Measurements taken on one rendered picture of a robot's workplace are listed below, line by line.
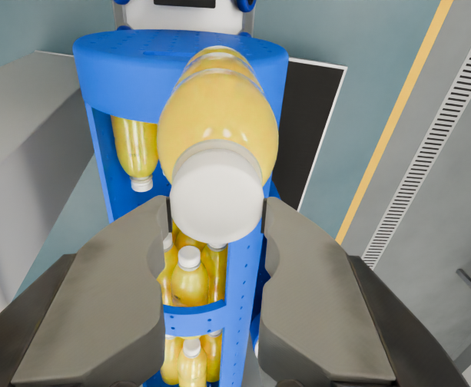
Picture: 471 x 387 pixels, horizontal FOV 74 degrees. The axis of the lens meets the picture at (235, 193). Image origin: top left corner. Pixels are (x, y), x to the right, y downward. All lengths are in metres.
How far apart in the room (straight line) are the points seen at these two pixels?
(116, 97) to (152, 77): 0.05
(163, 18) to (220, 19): 0.10
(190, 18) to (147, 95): 0.31
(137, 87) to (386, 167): 1.93
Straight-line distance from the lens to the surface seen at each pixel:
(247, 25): 0.65
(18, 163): 0.81
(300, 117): 1.60
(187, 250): 0.57
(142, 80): 0.35
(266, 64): 0.38
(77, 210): 2.05
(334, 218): 2.23
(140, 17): 0.65
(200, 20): 0.64
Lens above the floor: 1.57
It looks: 55 degrees down
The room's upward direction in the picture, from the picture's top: 167 degrees clockwise
